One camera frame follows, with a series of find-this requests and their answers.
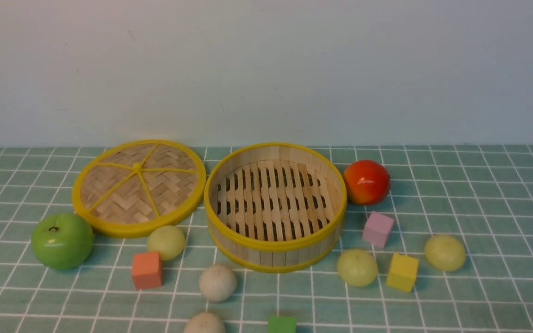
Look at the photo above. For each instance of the white bun front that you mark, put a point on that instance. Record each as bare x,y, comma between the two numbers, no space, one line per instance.
205,322

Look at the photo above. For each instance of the bamboo steamer lid yellow rim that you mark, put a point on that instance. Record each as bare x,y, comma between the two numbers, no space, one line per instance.
132,189

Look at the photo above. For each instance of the orange cube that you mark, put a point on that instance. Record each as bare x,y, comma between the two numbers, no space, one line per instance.
147,270

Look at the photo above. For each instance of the green cube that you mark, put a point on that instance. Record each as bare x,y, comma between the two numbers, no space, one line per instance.
282,324

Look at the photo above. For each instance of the pale yellow bun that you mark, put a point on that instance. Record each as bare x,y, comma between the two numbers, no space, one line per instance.
445,252

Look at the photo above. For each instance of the pink cube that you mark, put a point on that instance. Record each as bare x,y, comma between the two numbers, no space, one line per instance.
377,229

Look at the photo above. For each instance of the pale green bun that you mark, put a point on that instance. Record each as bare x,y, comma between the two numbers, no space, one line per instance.
357,267
169,241

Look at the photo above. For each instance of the white bun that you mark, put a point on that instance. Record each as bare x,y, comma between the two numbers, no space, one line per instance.
217,283
205,322

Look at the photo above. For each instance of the bamboo steamer tray yellow rim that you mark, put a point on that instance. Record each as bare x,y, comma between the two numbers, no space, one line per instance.
275,207

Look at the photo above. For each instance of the green checkered tablecloth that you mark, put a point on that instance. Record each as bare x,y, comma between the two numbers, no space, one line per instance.
481,195

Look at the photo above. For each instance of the yellow cube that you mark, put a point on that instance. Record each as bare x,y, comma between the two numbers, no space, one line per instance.
402,273

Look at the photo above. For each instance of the red tomato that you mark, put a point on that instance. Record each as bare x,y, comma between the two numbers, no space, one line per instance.
367,182

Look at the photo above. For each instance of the green apple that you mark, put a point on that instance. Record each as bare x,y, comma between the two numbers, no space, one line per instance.
62,241

